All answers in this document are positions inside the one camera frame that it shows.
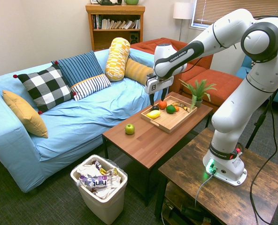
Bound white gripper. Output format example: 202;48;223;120
145;74;174;107

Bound green apple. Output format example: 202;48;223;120
124;123;135;135

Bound wooden serving tray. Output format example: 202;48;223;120
140;95;198;134

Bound yellow lemon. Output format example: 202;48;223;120
146;110;161;120

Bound spotted brown banana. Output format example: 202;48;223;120
171;102;190;113

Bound mustard striped pillow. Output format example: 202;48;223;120
124;58;154;85

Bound potted fern plant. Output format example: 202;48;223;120
178;79;217;113

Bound reddish wooden coffee table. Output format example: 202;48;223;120
102;91;214;207

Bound yellow patterned bolster pillow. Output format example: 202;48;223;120
104;37;131;82

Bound orange sofa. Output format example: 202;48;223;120
130;37;244;113

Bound white navy striped pillow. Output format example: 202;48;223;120
70;74;112;102

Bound light blue sofa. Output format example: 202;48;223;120
0;48;171;194

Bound blue striped pillow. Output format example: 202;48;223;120
51;51;104;88

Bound row of books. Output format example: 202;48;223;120
93;14;141;30

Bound white shade floor lamp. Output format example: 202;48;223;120
173;2;195;42

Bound wooden bookshelf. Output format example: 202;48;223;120
85;3;146;52

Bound brown window blinds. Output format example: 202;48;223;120
192;0;278;31

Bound crumpled hint bottle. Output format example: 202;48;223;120
77;174;114;191

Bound black object on bookshelf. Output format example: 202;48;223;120
98;0;122;6

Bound black white checkered pillow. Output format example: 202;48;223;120
13;60;77;115

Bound cream trash bin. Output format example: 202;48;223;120
70;154;128;225

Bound black power strip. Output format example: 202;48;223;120
161;201;212;223

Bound rustic brown side table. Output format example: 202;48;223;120
154;127;278;225

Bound plain mustard pillow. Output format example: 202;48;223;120
2;90;49;139

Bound grey base cable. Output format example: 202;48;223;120
194;172;215;208

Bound black camera stand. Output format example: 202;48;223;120
245;86;278;150

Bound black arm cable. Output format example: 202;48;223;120
249;15;278;225

